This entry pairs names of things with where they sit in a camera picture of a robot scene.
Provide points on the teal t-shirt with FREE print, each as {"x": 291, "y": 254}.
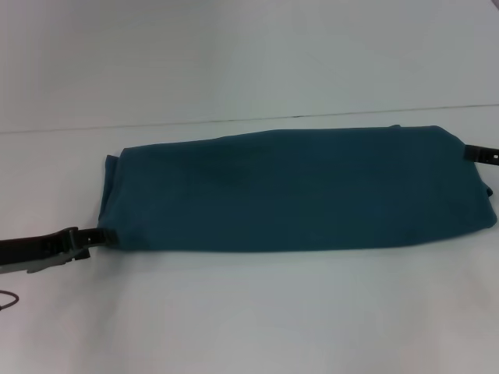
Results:
{"x": 296, "y": 187}

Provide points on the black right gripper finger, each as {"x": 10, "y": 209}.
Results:
{"x": 483, "y": 155}

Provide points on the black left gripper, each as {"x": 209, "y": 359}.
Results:
{"x": 35, "y": 249}

